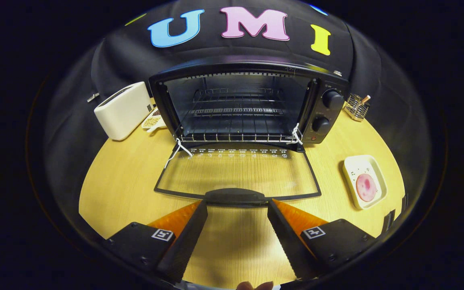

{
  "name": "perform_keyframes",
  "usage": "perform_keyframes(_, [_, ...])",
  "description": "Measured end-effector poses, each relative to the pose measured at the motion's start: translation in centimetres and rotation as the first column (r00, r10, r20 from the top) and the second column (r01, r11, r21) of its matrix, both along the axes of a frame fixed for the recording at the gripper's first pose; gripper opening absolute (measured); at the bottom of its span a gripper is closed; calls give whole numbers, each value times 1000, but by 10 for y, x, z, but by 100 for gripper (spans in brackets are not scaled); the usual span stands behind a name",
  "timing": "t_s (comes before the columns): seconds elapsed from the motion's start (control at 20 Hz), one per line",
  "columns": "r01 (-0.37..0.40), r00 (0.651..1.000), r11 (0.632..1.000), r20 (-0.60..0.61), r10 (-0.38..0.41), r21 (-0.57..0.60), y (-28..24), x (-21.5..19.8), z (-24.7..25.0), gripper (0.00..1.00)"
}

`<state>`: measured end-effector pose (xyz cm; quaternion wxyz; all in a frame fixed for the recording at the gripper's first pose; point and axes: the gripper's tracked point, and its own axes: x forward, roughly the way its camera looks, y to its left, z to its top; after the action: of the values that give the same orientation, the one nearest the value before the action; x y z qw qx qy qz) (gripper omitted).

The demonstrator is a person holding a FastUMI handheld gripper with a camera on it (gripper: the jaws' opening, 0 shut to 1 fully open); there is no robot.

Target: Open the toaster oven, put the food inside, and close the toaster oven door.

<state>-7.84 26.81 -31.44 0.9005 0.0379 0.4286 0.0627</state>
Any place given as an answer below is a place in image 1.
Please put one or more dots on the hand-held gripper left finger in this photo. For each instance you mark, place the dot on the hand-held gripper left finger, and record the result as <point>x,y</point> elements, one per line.
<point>187,241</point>

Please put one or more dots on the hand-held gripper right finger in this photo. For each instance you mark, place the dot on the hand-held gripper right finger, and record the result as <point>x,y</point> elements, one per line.
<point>288,241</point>

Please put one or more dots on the pink ham slice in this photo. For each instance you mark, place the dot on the pink ham slice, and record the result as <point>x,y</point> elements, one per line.
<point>365,187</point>

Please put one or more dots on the cream square tray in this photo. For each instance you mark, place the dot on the cream square tray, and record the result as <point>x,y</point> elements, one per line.
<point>357,169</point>

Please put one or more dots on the black toaster oven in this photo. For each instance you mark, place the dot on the black toaster oven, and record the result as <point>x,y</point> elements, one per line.
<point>328,110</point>

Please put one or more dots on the white bread toaster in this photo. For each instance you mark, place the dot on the white bread toaster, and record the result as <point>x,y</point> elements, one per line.
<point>121,112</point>

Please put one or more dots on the black chair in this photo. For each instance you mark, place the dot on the black chair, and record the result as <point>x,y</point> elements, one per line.
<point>389,220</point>

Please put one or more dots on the small dish of beans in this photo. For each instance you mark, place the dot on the small dish of beans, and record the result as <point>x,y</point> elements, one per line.
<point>151,121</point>

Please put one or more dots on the wooden stick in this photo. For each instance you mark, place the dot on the wooden stick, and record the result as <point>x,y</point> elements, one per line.
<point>365,98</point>

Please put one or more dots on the metal clip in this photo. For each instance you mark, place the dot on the metal clip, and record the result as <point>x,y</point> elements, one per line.
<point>93,97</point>

